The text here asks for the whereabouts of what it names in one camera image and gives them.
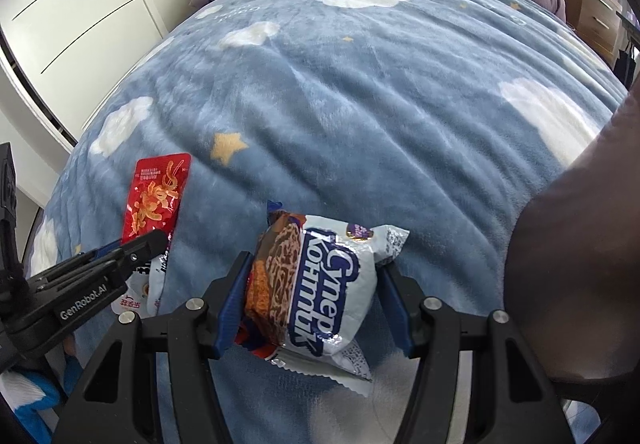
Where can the wooden nightstand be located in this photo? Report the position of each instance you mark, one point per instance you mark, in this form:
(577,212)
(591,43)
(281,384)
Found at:
(590,9)

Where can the red and white snack packet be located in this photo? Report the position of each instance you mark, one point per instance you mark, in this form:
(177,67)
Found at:
(160,189)

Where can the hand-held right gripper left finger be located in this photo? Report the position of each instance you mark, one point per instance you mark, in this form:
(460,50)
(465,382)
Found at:
(231,319)

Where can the white and brown snack packet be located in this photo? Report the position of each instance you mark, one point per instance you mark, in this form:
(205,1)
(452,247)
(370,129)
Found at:
(325,284)

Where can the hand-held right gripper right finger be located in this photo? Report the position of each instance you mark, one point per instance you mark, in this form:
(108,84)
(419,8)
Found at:
(400,319)

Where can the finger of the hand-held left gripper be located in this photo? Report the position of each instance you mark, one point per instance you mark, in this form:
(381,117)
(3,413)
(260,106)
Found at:
(100,250)
(100,271)

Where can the blue cloud print blanket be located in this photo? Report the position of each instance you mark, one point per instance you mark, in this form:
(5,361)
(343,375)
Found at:
(350,124)

